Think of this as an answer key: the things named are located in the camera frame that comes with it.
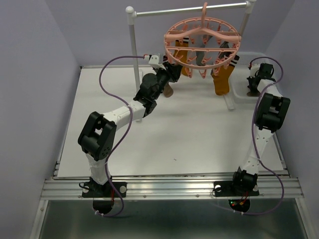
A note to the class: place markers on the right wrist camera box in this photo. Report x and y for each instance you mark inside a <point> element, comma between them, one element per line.
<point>253,69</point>

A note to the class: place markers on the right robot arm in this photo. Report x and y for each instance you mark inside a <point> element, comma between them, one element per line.
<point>269,114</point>

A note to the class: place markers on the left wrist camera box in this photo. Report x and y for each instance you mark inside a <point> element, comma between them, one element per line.
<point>156,61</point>

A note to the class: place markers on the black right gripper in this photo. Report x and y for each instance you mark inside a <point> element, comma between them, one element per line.
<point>249,78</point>

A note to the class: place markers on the white plastic basket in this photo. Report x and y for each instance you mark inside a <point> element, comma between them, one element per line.
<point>238,79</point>

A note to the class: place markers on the mustard brown striped sock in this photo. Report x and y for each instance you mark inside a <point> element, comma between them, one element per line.
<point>221,80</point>

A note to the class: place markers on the beige sock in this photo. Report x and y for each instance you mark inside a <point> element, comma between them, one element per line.
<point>253,94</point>

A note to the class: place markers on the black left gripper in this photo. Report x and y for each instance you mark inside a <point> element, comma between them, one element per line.
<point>172,71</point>

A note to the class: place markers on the maroon white striped sock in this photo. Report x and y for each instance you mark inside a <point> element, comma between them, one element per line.
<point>168,91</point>

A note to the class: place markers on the white drying rack stand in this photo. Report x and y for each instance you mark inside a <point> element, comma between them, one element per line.
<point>248,5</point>

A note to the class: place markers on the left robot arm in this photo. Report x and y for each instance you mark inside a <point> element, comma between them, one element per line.
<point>98,134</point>

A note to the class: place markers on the pink round clip hanger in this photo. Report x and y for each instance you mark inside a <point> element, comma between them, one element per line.
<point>194,27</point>

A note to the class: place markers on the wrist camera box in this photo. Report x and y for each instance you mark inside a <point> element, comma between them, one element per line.
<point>156,61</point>
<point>253,69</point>

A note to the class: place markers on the aluminium mounting rail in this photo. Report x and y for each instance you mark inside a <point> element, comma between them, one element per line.
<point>174,187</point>

